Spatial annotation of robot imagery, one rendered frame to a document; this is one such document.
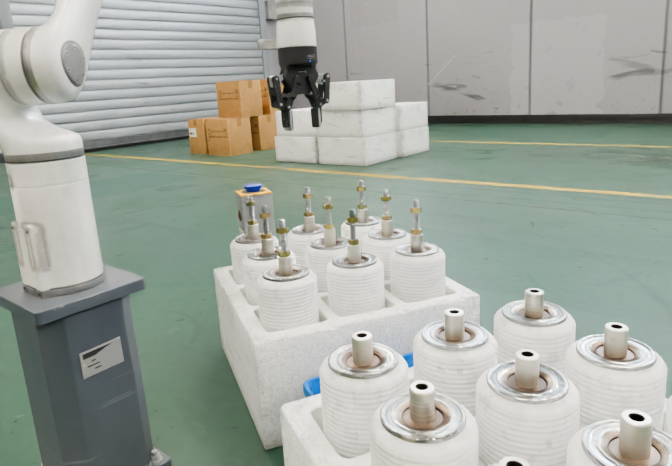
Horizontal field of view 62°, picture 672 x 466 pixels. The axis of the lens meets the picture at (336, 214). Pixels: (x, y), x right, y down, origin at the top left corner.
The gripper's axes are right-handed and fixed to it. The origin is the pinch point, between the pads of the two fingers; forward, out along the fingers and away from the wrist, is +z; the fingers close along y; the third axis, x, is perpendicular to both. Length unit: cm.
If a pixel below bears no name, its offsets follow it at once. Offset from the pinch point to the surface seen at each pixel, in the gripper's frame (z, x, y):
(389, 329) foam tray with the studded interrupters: 31.6, -30.2, -8.7
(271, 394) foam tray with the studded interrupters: 38, -23, -27
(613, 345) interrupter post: 21, -66, -13
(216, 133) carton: 29, 331, 164
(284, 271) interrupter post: 21.2, -18.9, -20.3
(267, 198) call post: 17.0, 14.6, -0.1
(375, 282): 24.6, -26.9, -8.2
